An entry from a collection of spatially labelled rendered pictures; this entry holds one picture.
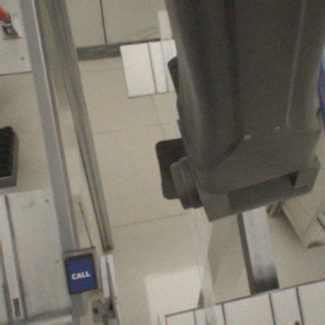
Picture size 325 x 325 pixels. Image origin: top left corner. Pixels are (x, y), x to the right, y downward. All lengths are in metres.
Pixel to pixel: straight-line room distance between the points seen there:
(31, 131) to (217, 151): 0.90
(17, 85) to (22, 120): 0.18
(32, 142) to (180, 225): 0.76
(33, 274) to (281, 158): 0.48
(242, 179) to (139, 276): 1.23
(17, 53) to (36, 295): 0.37
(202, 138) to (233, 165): 0.02
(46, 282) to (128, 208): 1.01
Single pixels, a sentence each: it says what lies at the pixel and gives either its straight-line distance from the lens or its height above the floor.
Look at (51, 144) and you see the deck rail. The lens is 0.56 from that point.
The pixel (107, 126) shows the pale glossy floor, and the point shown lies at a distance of 1.95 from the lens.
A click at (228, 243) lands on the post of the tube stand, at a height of 0.71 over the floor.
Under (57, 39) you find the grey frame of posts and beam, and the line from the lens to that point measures 0.82.
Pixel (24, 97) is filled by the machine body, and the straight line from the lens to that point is 1.17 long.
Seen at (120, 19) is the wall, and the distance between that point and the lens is 2.42.
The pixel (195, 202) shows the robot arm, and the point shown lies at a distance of 0.23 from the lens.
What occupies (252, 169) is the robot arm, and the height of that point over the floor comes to 1.14.
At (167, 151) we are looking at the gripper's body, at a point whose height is 1.00.
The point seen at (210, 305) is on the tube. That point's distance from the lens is 0.51.
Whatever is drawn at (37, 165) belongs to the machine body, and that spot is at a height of 0.62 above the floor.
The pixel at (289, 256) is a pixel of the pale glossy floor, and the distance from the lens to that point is 1.53.
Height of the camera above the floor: 1.27
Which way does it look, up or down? 48 degrees down
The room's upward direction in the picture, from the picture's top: straight up
